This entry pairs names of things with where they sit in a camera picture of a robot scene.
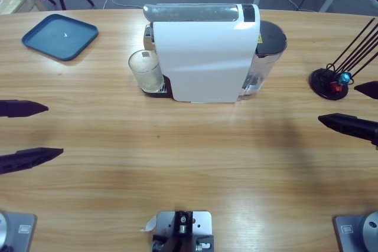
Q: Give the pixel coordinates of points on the white coffee machine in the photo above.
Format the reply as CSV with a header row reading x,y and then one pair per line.
x,y
203,57

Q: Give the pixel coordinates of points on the wooden crate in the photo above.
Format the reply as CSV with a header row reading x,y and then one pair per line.
x,y
17,1

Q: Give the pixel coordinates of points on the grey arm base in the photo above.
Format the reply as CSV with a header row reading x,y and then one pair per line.
x,y
23,228
348,228

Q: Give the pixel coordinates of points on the clear glass cup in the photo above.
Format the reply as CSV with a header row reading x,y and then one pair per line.
x,y
146,66

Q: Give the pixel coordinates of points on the yellow warning sticker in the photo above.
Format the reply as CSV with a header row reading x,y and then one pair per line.
x,y
260,39

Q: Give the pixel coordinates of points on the blue square tray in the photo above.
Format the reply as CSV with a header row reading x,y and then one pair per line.
x,y
59,36

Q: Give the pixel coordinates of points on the black capsule holder with rods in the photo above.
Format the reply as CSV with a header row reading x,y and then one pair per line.
x,y
320,82

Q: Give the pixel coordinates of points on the white paper tag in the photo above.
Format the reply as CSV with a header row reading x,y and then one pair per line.
x,y
151,224

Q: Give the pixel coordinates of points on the grey camera mount plate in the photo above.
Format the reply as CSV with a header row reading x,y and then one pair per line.
x,y
200,222

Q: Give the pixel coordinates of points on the metal drip tray grate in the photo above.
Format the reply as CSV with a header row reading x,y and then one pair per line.
x,y
163,88

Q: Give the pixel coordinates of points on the red coffee capsule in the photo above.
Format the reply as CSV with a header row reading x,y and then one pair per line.
x,y
336,87

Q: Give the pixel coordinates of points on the blue coffee capsule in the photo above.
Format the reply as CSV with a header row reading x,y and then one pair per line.
x,y
344,78

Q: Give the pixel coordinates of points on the silver coffee machine lever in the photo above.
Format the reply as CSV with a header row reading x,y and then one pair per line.
x,y
192,13

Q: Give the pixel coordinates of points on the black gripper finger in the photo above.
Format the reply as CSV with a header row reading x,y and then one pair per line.
x,y
370,89
351,128
20,109
26,159

